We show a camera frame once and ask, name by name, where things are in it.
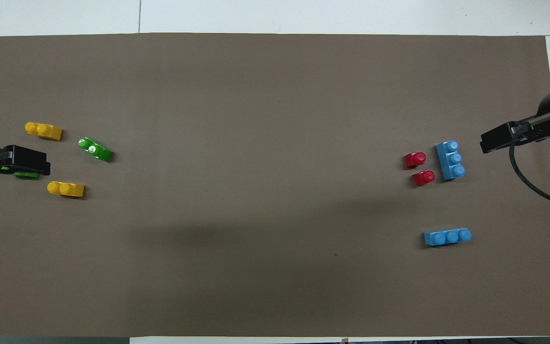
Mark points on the blue three-stud toy block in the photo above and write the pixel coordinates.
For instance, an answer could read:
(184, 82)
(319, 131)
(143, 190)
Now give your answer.
(447, 237)
(449, 162)

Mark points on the yellow two-stud toy block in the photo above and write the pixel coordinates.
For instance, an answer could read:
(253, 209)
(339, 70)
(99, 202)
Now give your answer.
(46, 130)
(67, 189)

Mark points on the red one-stud toy block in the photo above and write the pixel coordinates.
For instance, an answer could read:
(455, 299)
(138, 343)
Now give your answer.
(415, 160)
(423, 177)

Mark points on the brown paper table mat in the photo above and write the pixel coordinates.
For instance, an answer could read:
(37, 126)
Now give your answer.
(275, 95)

